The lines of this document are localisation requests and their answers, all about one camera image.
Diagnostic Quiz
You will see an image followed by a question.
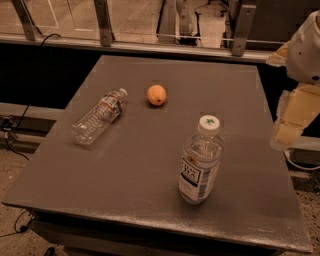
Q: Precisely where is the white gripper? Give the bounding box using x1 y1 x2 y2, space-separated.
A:
266 10 320 150

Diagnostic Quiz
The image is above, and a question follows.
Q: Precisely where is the blue label plastic bottle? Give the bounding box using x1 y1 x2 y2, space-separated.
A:
178 115 224 205

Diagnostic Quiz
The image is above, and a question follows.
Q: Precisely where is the clear red label bottle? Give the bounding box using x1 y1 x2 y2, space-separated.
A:
71 88 128 145

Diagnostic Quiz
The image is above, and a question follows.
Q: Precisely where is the orange fruit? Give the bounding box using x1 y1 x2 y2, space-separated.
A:
147 85 167 106

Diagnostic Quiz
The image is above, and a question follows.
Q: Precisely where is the grey table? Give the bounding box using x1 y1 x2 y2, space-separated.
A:
3 56 312 256

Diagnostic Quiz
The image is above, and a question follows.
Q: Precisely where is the metal window rail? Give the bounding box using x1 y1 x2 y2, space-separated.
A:
0 0 320 64

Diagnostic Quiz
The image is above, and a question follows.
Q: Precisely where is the white cable right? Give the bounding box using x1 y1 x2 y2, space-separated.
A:
283 149 320 172

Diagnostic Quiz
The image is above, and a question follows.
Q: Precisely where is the black cable left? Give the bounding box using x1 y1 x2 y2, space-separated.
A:
0 33 62 161

